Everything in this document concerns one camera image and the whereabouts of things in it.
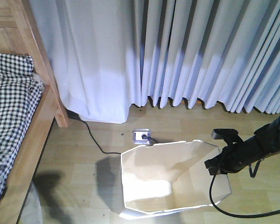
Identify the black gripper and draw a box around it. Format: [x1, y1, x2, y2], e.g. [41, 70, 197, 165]
[204, 140, 264, 175]

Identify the white plastic trash bin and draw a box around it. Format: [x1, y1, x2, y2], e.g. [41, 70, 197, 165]
[119, 140, 231, 220]

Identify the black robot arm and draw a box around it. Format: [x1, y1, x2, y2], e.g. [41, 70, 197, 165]
[204, 116, 280, 178]

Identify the floor power outlet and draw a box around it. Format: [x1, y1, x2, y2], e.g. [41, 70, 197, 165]
[133, 128, 151, 145]

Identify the white gray curtain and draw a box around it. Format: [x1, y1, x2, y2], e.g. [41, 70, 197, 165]
[30, 0, 280, 123]

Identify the checkered black white bedding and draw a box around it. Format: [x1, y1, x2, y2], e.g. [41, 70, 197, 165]
[0, 53, 43, 199]

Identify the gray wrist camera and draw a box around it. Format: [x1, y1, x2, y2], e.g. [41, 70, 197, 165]
[211, 128, 238, 141]

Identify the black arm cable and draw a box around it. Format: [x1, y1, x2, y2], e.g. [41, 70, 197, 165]
[209, 174, 280, 218]

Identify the black power cord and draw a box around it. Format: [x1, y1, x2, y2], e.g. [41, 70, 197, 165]
[67, 112, 157, 155]

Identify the wooden bed frame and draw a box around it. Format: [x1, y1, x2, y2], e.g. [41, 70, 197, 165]
[0, 0, 69, 224]

